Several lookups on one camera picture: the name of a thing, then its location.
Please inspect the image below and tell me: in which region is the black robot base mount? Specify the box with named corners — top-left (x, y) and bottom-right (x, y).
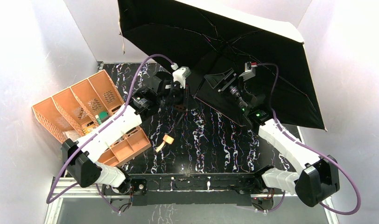
top-left (101, 173), bottom-right (276, 210)

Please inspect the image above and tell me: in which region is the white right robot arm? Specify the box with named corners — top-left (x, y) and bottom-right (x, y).
top-left (204, 69), bottom-right (340, 207)

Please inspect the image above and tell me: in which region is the aluminium frame rail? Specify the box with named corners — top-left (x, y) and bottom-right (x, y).
top-left (47, 178), bottom-right (339, 224)

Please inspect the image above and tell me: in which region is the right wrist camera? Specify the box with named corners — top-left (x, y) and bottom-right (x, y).
top-left (241, 62), bottom-right (258, 81)

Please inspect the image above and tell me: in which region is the beige and black folding umbrella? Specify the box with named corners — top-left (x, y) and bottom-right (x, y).
top-left (118, 0), bottom-right (325, 129)

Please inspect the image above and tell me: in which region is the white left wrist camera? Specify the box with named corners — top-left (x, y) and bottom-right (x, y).
top-left (171, 63), bottom-right (191, 89)

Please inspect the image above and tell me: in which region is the green eraser block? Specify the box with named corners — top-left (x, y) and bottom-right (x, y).
top-left (98, 111), bottom-right (110, 123)

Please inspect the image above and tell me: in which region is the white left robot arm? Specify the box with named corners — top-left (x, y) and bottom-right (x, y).
top-left (60, 67), bottom-right (192, 192)

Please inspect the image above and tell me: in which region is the glue stick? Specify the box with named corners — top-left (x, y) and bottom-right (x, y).
top-left (95, 115), bottom-right (102, 125)

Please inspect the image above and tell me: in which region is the yellow spiral notebook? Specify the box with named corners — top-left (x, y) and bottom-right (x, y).
top-left (82, 122), bottom-right (98, 135)

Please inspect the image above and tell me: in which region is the orange plastic desk organizer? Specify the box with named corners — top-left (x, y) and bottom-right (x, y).
top-left (32, 70), bottom-right (151, 166)

